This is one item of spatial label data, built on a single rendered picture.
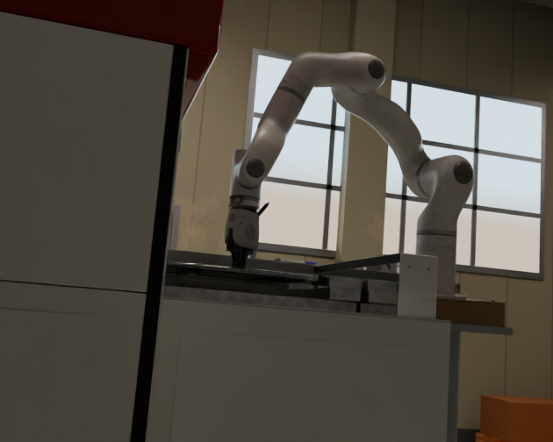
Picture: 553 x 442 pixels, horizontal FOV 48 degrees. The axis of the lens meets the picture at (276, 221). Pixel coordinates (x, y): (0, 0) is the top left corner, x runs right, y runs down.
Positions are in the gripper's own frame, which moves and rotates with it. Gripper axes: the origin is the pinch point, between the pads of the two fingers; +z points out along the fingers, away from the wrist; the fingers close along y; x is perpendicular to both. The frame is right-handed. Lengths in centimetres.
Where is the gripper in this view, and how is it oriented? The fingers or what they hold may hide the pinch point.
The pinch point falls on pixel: (238, 267)
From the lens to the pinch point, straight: 165.1
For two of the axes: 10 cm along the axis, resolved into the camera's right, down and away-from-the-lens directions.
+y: 5.2, 1.7, 8.3
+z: -0.8, 9.9, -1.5
